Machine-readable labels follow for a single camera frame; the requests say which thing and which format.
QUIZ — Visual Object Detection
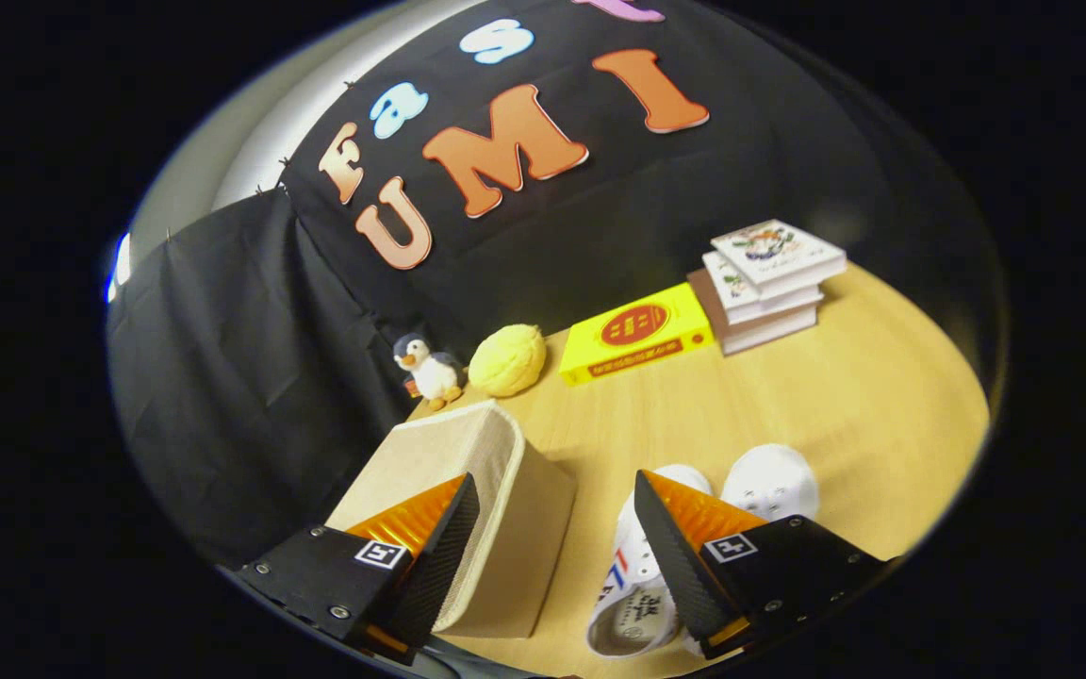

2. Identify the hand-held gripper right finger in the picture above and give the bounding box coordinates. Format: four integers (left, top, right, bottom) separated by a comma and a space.
634, 470, 886, 661

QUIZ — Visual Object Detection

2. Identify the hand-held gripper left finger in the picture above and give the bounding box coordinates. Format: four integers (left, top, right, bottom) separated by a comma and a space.
237, 473, 483, 667

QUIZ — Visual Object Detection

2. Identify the white canvas shoe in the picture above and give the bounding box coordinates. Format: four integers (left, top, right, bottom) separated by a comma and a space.
720, 443, 821, 525
586, 464, 723, 658

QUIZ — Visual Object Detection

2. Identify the beige fabric storage box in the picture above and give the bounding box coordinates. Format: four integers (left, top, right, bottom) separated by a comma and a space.
326, 400, 578, 639

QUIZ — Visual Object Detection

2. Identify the penguin plush toy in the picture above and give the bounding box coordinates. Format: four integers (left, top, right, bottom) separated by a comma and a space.
393, 332, 466, 411

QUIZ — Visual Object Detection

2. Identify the yellow round plush toy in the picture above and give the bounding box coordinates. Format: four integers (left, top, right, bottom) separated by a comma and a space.
468, 324, 548, 398

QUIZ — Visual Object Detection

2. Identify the yellow book red label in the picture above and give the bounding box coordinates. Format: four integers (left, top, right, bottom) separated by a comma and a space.
559, 282, 716, 388

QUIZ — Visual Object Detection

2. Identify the brown cover book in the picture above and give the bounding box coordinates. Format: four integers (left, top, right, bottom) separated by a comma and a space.
687, 269, 819, 356

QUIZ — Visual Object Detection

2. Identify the white illustrated cover book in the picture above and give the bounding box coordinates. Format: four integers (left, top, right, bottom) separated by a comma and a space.
711, 219, 847, 301

